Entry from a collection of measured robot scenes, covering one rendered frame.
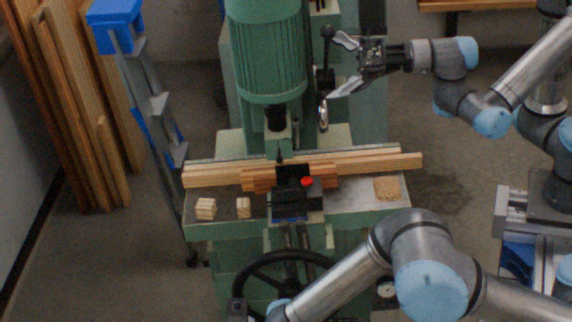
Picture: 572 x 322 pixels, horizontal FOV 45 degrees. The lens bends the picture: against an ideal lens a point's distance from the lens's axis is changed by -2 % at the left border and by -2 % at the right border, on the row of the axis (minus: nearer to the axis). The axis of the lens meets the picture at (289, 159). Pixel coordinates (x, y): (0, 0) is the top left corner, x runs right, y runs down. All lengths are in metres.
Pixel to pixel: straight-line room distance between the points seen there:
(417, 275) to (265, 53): 0.69
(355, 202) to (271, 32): 0.52
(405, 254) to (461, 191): 2.08
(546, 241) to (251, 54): 0.98
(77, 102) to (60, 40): 0.30
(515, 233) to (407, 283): 0.92
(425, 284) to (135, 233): 2.22
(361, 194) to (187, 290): 1.24
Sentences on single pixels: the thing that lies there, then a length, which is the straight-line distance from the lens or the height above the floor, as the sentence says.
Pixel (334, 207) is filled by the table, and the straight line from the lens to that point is 1.83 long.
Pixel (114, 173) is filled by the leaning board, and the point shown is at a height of 0.21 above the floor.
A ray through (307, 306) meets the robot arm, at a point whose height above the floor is 1.02.
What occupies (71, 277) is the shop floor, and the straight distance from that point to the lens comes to 3.14.
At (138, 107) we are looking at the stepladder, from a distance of 2.57.
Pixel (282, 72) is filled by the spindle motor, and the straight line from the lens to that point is 1.66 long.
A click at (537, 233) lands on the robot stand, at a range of 2.06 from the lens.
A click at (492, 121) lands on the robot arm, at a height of 1.24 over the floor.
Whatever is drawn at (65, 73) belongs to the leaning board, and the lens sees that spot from 3.04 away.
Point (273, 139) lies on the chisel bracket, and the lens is 1.80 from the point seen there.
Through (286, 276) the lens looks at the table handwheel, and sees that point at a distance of 1.76.
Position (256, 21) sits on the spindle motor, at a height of 1.42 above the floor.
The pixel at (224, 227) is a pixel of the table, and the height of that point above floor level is 0.88.
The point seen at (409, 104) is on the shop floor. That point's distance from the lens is 3.86.
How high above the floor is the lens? 2.11
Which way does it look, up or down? 37 degrees down
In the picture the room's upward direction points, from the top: 6 degrees counter-clockwise
